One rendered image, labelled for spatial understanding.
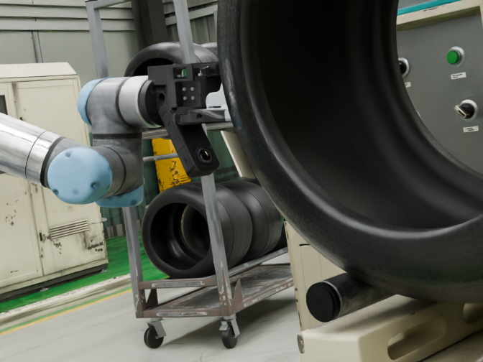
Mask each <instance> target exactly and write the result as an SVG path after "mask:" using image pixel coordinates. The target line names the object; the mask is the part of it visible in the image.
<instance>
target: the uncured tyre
mask: <svg viewBox="0 0 483 362"><path fill-rule="evenodd" d="M398 2H399V0H218V7H217V48H218V63H219V69H220V74H221V82H222V86H223V90H224V96H225V99H226V105H227V108H228V111H229V115H230V117H231V122H232V124H233V126H234V130H235V132H236V135H237V137H238V140H239V143H240V144H241V147H242V149H243V151H244V153H245V155H246V157H247V159H248V161H249V163H250V165H251V167H252V169H253V171H254V173H255V175H256V177H257V179H258V180H259V183H260V184H261V186H262V187H263V189H264V191H265V192H266V193H267V195H268V197H269V198H270V200H271V201H272V203H273V204H274V205H275V207H276V208H277V209H278V211H279V212H280V213H281V215H282V216H283V217H284V219H285V220H286V221H287V222H288V223H289V224H290V225H291V226H292V227H293V229H294V230H295V231H296V232H297V233H298V234H299V235H300V236H301V237H302V238H303V239H304V240H305V241H306V242H307V243H308V244H309V245H311V246H312V247H313V248H314V249H315V250H316V251H317V252H318V253H320V254H321V255H322V256H324V257H325V258H326V259H328V260H329V261H330V262H331V263H333V264H335V265H336V266H337V267H339V268H340V269H342V270H344V271H345V272H347V273H349V274H350V275H352V276H354V277H356V278H357V279H360V280H362V281H363V282H366V283H368V284H370V285H372V286H375V287H378V288H380V289H383V290H385V291H388V292H391V293H394V294H398V295H402V296H405V297H410V298H414V299H418V300H427V301H433V302H452V303H467V304H474V303H483V175H482V174H480V173H478V172H476V171H474V170H473V169H471V168H469V167H467V166H466V165H465V164H463V163H462V162H460V161H459V160H458V159H456V158H455V157H454V156H452V155H451V154H450V153H449V152H448V151H446V150H445V149H444V148H443V147H442V146H441V145H440V144H439V143H438V141H437V140H436V139H435V138H434V137H433V135H432V134H431V133H430V132H429V130H428V129H427V128H426V126H425V125H424V123H423V122H422V120H421V119H420V117H419V115H418V113H417V112H416V110H415V108H414V106H413V104H412V102H411V100H410V97H409V95H408V92H407V90H406V87H405V84H404V81H403V77H402V73H401V70H400V64H399V60H398V54H397V39H396V24H397V8H398Z"/></svg>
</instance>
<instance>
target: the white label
mask: <svg viewBox="0 0 483 362"><path fill-rule="evenodd" d="M221 134H222V136H223V138H224V141H225V142H226V145H227V147H228V149H229V152H230V154H231V156H232V159H233V161H234V163H235V165H236V168H237V169H238V172H239V174H240V176H241V177H246V178H253V179H254V178H255V176H254V173H253V171H252V168H251V167H250V164H249V162H248V160H247V157H246V155H245V153H244V151H243V149H242V146H241V144H240V143H239V140H238V138H237V135H236V134H235V133H231V132H227V131H221Z"/></svg>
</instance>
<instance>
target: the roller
mask: <svg viewBox="0 0 483 362"><path fill-rule="evenodd" d="M395 295H397V294H394V293H391V292H388V291H385V290H383V289H380V288H378V287H375V286H372V285H371V284H368V283H366V282H363V281H362V280H360V279H357V278H356V277H354V276H352V275H350V274H349V273H347V272H345V273H343V274H339V275H336V276H334V277H331V278H328V279H324V280H322V281H319V282H317V283H315V284H312V285H311V286H310V287H309V288H308V291H307V293H306V304H307V307H308V310H309V312H310V313H311V314H312V316H313V317H314V318H315V319H317V320H318V321H320V322H330V321H333V320H336V319H338V318H340V317H343V316H345V315H348V314H351V313H353V312H356V311H357V310H360V309H363V308H365V307H368V306H370V305H373V304H375V303H378V302H380V301H382V300H385V299H387V298H390V297H393V296H395Z"/></svg>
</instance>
